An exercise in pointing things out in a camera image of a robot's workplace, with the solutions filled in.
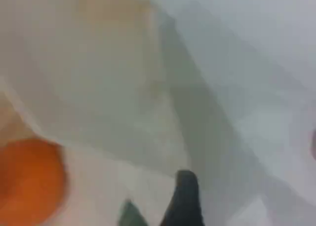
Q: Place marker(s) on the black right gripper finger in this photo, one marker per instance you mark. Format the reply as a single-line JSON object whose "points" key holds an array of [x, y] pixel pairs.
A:
{"points": [[185, 201]]}

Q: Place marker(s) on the orange toy fruit with stem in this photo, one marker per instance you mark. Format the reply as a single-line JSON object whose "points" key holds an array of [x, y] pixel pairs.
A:
{"points": [[29, 181]]}

